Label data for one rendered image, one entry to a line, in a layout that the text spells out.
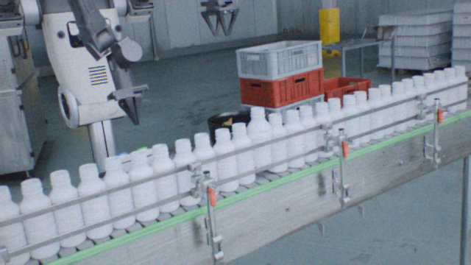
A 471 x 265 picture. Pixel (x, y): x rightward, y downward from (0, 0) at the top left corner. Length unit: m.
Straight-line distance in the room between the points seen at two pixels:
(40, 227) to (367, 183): 0.99
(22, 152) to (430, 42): 6.22
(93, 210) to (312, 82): 3.00
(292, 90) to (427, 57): 4.77
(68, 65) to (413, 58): 7.22
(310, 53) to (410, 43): 4.70
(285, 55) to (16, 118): 2.54
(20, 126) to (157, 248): 3.70
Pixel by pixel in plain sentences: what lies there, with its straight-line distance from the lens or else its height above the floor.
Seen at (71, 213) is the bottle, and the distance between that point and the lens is 1.07.
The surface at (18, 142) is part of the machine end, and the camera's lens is 4.79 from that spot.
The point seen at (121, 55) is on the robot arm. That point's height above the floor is 1.38.
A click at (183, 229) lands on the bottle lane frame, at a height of 0.96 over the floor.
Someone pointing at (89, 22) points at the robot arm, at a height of 1.46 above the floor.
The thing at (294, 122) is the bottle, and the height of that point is 1.14.
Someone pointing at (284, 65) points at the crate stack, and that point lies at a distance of 3.61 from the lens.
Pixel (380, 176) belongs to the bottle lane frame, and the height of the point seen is 0.89.
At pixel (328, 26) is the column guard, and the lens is 11.26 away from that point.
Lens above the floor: 1.48
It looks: 16 degrees down
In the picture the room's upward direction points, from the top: 5 degrees counter-clockwise
